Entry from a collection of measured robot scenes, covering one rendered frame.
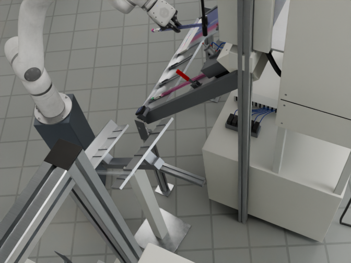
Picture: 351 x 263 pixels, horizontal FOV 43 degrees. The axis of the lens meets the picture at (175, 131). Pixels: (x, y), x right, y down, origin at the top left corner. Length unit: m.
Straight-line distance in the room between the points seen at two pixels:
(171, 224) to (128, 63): 1.29
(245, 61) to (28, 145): 2.02
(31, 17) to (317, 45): 1.09
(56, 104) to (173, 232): 0.97
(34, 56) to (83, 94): 1.34
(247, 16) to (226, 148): 0.93
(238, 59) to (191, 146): 1.48
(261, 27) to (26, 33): 0.98
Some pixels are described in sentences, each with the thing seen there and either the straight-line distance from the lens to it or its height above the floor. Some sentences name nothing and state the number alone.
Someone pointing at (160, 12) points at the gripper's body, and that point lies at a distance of 2.06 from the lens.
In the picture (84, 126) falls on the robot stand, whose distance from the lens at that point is 2.45.
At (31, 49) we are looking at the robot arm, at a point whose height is 1.15.
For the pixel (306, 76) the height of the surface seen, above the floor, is 1.31.
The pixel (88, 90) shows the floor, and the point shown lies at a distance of 3.25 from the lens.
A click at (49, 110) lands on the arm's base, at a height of 0.77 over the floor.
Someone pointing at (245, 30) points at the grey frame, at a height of 1.49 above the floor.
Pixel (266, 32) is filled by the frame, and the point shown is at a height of 1.48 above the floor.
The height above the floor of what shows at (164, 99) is 0.83.
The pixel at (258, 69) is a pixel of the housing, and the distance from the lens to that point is 1.56.
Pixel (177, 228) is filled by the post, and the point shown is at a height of 0.01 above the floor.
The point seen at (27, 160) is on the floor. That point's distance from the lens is 3.07.
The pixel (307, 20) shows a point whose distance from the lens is 1.27.
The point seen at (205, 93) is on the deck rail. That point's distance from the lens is 1.70.
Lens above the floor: 2.41
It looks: 56 degrees down
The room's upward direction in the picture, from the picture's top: 13 degrees counter-clockwise
